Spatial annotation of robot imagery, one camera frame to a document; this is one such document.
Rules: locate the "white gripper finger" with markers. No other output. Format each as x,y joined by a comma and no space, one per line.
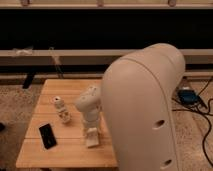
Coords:
86,134
98,131

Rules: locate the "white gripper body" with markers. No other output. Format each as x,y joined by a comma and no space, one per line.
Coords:
91,122

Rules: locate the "white rectangular sponge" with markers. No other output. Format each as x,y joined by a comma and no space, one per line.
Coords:
93,139

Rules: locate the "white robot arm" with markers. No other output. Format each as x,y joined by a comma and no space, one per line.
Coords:
135,99

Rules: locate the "black smartphone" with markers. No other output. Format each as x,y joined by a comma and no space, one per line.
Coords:
47,136

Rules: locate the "black bench leg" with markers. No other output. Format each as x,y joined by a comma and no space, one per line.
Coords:
28,80

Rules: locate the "long wooden bench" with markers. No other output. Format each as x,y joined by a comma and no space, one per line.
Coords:
90,63

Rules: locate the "blue power adapter box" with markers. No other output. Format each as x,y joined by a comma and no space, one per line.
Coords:
187,96

